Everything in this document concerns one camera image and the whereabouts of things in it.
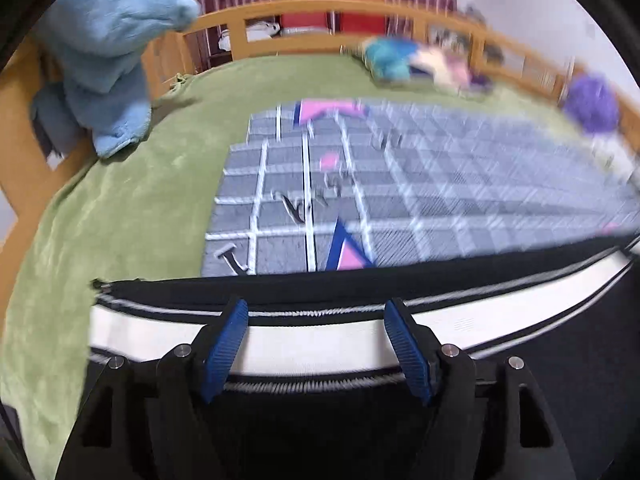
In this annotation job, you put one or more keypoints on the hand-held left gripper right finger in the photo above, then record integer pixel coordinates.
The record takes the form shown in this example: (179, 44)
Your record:
(408, 349)

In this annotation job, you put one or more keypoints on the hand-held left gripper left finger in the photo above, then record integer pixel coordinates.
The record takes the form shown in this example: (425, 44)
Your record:
(226, 349)

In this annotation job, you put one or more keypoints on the black pants with white stripe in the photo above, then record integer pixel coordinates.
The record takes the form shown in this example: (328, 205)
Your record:
(350, 330)

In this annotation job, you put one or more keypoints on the grey checked printed blanket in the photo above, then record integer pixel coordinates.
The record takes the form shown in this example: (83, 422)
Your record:
(425, 195)

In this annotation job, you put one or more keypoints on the green fleece blanket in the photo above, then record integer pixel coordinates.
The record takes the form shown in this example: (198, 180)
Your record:
(145, 200)

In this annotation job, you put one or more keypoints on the teal plush toy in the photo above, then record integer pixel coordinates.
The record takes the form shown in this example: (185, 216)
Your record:
(387, 57)

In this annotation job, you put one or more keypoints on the purple plush toy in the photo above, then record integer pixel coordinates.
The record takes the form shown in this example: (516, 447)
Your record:
(591, 102)

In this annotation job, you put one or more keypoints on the light blue towel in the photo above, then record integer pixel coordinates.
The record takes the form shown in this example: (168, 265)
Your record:
(107, 50)

